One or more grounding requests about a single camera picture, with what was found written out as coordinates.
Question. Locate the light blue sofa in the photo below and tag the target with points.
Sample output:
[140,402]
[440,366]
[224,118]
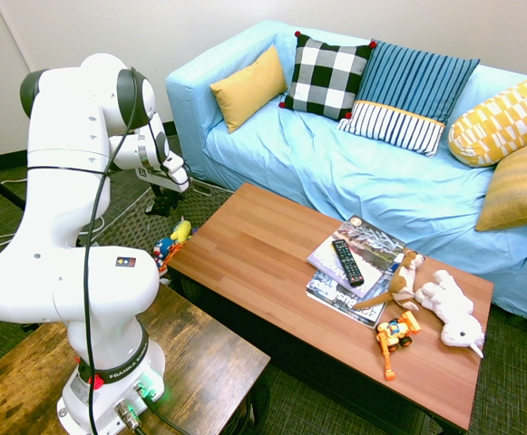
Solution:
[372,181]

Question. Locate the mustard woven cushion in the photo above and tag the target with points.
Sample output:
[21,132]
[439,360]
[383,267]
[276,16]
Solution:
[521,186]

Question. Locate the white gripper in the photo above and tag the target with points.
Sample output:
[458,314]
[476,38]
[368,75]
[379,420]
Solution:
[172,179]

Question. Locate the orange flame pattern plush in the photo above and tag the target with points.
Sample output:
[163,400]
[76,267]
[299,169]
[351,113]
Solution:
[172,256]

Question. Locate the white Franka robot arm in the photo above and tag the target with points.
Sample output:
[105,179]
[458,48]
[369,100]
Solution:
[77,217]

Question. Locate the blue and red plush toy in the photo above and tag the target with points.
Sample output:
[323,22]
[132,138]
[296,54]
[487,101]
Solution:
[161,251]

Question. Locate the brown white plush dog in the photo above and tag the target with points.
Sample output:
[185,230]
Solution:
[403,281]

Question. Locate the white plush unicorn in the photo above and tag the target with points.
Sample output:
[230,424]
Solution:
[453,308]

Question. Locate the dark wooden robot stand table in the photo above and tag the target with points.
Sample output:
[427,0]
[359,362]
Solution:
[190,353]

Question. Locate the plain yellow cushion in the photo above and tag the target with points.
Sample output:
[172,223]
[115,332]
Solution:
[249,88]

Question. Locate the black Sony gamepad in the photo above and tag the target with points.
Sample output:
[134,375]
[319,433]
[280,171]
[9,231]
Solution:
[161,209]

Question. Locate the grey cover magazine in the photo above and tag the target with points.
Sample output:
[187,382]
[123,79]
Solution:
[358,244]

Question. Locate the black remote control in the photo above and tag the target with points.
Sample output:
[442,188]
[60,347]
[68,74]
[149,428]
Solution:
[348,263]

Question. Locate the black white checked cushion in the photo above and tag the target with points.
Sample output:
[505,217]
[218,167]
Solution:
[328,74]

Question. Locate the blue striped cushion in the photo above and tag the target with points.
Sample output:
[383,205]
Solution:
[408,90]

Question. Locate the wooden coffee table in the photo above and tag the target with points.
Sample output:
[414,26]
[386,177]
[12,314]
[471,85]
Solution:
[267,272]

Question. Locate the orange toy excavator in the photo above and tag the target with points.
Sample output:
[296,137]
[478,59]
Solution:
[397,335]

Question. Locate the yellow white patterned bolster cushion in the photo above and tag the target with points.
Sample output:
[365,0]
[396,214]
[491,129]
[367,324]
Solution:
[503,122]

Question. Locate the yellow plush toy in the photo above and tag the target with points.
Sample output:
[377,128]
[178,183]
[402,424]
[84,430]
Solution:
[180,231]

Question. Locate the magazine with white lettering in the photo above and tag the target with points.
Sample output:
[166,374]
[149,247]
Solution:
[340,299]

